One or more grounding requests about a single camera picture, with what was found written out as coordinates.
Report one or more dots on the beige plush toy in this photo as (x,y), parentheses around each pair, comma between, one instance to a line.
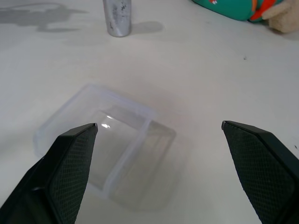
(285,21)

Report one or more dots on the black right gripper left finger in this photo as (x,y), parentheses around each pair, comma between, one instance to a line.
(58,177)

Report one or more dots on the clear plastic box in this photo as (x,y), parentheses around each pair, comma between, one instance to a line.
(144,149)

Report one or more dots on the green dinosaur backpack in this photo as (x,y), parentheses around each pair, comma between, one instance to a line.
(233,9)

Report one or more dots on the silver metal cylinder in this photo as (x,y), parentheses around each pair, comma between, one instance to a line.
(118,18)

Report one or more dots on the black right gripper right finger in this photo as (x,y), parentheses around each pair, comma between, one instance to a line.
(264,168)

